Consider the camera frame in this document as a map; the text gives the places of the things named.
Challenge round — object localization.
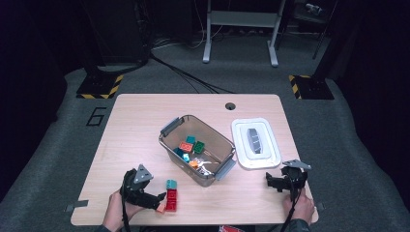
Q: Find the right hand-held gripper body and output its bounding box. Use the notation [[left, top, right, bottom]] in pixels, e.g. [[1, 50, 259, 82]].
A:
[[280, 159, 312, 201]]

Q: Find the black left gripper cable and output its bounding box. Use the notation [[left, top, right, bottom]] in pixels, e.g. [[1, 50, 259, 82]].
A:
[[119, 188, 131, 232]]

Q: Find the black yellow striped base plate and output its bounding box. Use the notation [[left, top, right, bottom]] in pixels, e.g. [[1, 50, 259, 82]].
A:
[[75, 73, 125, 100], [288, 74, 336, 101]]

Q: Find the white toy car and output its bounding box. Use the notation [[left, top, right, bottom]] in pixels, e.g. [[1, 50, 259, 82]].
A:
[[196, 158, 216, 177]]

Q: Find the transparent brown storage box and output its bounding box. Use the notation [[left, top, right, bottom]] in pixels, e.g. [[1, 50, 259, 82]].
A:
[[158, 114, 237, 188]]

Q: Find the person's left hand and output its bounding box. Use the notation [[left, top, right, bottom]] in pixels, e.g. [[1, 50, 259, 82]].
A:
[[102, 189, 143, 232]]

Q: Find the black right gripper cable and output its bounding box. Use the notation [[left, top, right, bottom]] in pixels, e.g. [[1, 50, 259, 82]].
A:
[[279, 178, 299, 232]]

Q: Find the green toy brick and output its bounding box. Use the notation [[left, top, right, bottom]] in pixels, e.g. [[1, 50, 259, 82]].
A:
[[192, 140, 206, 155]]

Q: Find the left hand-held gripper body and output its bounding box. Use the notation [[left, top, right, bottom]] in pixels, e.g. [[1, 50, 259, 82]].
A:
[[121, 163, 154, 207]]

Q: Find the black floor cable bundle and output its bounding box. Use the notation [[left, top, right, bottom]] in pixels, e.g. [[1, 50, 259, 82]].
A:
[[149, 52, 236, 95]]

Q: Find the white lid with grey handle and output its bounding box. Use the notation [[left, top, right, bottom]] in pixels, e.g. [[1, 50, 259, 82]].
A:
[[230, 117, 282, 171]]

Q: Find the black equipment cabinet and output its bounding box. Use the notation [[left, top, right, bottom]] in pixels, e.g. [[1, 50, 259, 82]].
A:
[[81, 0, 151, 66]]

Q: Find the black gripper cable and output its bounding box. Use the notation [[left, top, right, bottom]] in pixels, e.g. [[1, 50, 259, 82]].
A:
[[279, 178, 299, 232], [119, 188, 131, 232]]

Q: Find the person's right hand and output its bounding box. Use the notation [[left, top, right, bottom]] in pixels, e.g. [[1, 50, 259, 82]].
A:
[[283, 189, 315, 225]]

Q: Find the grey camera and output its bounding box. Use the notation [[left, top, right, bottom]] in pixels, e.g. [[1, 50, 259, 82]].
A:
[[304, 2, 323, 16]]

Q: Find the white metal desk frame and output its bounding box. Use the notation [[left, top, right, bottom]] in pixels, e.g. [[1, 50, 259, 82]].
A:
[[202, 0, 288, 68]]

